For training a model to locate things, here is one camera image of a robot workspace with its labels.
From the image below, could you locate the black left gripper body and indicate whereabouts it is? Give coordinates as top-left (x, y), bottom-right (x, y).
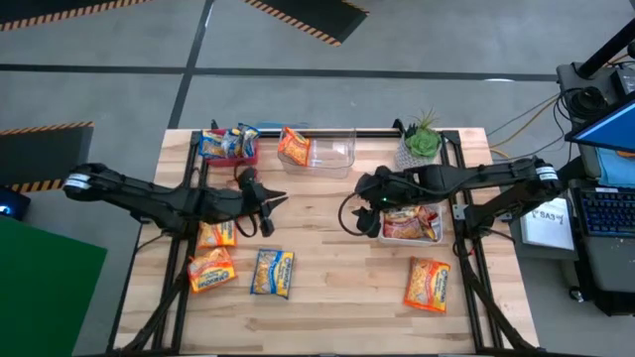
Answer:
top-left (236, 167), bottom-right (278, 239)

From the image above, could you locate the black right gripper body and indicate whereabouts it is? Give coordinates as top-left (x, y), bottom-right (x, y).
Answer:
top-left (351, 165), bottom-right (399, 239)

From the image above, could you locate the orange Maruchan ramen pack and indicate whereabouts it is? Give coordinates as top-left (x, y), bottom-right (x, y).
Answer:
top-left (196, 220), bottom-right (238, 250)
top-left (402, 256), bottom-right (452, 314)
top-left (276, 126), bottom-right (313, 168)
top-left (187, 246), bottom-right (238, 295)

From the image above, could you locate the blue Maruchan ramen pack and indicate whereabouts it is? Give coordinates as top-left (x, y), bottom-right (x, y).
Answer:
top-left (199, 129), bottom-right (227, 160)
top-left (221, 127), bottom-right (243, 159)
top-left (238, 123), bottom-right (262, 159)
top-left (249, 248), bottom-right (296, 300)

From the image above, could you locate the red plastic bin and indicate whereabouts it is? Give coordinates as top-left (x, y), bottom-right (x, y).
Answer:
top-left (200, 127), bottom-right (260, 169)

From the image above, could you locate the clear plastic bin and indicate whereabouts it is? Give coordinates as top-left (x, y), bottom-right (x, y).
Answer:
top-left (276, 126), bottom-right (358, 179)

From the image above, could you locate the white plastic bin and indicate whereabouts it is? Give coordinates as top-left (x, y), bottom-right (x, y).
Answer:
top-left (377, 200), bottom-right (445, 248)

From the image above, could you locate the succulent plant in patterned pot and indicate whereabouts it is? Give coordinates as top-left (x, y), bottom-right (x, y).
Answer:
top-left (394, 107), bottom-right (444, 172)

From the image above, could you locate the white paper sheet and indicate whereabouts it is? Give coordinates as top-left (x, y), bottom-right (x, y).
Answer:
top-left (518, 196), bottom-right (577, 252)

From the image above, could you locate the hazard-striped black floor mat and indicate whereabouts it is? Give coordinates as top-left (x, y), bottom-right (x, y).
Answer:
top-left (0, 120), bottom-right (95, 194)
top-left (0, 0), bottom-right (153, 33)
top-left (241, 0), bottom-right (371, 49)

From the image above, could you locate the grey equipment cart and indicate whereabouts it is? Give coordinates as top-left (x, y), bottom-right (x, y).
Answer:
top-left (555, 61), bottom-right (635, 150)

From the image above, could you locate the green floor panel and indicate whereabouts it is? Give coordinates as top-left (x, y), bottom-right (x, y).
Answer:
top-left (0, 214), bottom-right (109, 357)

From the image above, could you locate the black keyboard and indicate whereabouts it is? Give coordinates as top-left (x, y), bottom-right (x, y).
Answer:
top-left (577, 185), bottom-right (635, 239)

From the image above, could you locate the black computer with blue light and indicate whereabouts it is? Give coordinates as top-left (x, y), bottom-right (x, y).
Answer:
top-left (0, 185), bottom-right (32, 222)

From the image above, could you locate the computer monitor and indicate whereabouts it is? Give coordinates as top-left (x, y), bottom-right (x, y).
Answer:
top-left (564, 96), bottom-right (635, 155)

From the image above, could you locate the blue cloth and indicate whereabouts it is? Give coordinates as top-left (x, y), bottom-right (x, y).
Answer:
top-left (593, 146), bottom-right (635, 188)

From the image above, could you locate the dark workstation desk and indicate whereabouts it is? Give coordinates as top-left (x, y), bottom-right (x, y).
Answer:
top-left (510, 176), bottom-right (635, 318)

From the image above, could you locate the black stand pole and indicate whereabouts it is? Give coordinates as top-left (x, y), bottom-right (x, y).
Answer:
top-left (574, 18), bottom-right (635, 80)

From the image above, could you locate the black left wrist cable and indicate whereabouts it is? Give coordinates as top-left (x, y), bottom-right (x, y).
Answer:
top-left (233, 215), bottom-right (260, 239)

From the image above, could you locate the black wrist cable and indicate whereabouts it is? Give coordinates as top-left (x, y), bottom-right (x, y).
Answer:
top-left (233, 215), bottom-right (260, 239)
top-left (337, 190), bottom-right (372, 238)

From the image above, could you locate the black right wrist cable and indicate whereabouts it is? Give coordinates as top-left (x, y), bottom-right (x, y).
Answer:
top-left (337, 190), bottom-right (372, 238)

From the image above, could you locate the yellow cable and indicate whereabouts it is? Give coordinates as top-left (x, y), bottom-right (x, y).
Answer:
top-left (488, 96), bottom-right (565, 150)

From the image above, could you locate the coiled black cable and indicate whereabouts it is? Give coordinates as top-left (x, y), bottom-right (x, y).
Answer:
top-left (564, 85), bottom-right (610, 123)

